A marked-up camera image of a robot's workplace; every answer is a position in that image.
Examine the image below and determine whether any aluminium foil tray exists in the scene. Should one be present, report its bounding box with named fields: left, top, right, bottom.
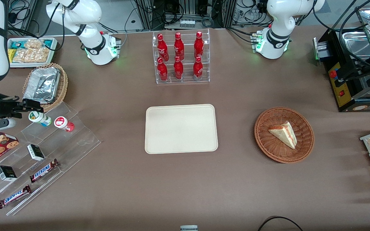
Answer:
left=23, top=67, right=61, bottom=104

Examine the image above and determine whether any cream plastic tray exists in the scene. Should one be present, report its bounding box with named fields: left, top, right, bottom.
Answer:
left=145, top=104, right=219, bottom=155

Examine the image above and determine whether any stainless steel tray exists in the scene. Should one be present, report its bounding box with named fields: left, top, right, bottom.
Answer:
left=341, top=6, right=370, bottom=61

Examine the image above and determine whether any snickers chocolate bar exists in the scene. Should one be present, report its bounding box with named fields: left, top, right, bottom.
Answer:
left=30, top=158, right=60, bottom=183
left=0, top=184, right=32, bottom=210

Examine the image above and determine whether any clear bag of crackers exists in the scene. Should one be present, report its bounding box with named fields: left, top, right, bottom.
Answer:
left=13, top=39, right=51, bottom=63

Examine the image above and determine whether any green gum bottle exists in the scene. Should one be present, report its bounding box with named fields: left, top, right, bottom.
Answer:
left=29, top=111, right=52, bottom=127

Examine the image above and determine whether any black sealing machine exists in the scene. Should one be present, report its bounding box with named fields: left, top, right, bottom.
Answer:
left=313, top=27, right=370, bottom=113

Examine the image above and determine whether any red cola bottle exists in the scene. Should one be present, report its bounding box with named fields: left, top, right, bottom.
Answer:
left=157, top=57, right=168, bottom=81
left=174, top=32, right=185, bottom=61
left=193, top=56, right=204, bottom=81
left=157, top=33, right=169, bottom=62
left=173, top=56, right=184, bottom=80
left=194, top=31, right=204, bottom=59

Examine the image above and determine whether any light wicker basket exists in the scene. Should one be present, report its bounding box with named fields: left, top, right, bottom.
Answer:
left=22, top=63, right=68, bottom=112

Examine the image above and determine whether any black cable loop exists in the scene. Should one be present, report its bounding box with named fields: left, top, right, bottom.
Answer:
left=257, top=216, right=304, bottom=231

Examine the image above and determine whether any clear acrylic stepped display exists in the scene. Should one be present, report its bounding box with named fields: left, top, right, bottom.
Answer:
left=0, top=102, right=102, bottom=216

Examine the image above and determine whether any red gum bottle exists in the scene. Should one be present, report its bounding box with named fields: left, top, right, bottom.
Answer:
left=54, top=116, right=75, bottom=133

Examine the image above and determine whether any round brown wicker basket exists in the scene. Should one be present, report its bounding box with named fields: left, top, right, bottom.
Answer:
left=254, top=107, right=315, bottom=164

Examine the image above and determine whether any wrapped sandwich wedge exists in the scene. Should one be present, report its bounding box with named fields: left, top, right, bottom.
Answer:
left=268, top=121, right=298, bottom=150

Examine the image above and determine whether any small black box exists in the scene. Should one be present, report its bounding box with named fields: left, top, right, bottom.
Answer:
left=0, top=165, right=17, bottom=182
left=27, top=144, right=45, bottom=161

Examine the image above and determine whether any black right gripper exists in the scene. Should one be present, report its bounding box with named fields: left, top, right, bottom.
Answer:
left=0, top=93, right=45, bottom=121

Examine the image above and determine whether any white plastic snack bin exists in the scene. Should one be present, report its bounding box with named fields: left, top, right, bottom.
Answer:
left=7, top=37, right=59, bottom=69

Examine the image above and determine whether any clear acrylic bottle rack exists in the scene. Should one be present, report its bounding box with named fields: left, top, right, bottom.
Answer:
left=152, top=28, right=210, bottom=84

